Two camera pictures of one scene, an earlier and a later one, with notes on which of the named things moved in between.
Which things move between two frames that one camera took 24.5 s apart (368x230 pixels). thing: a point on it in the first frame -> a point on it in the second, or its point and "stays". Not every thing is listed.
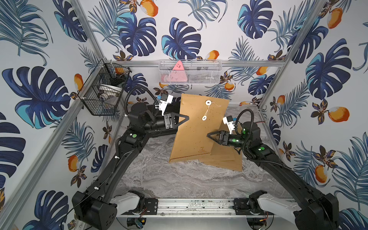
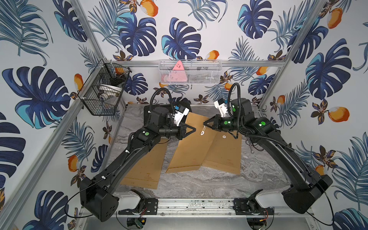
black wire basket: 101,94 stays
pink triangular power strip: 178,74 stays
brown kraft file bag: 205,116 -> 147,172
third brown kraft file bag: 233,162 stays
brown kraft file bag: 221,156 -> 191,152
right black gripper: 224,137 -> 216,122
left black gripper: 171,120 -> 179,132
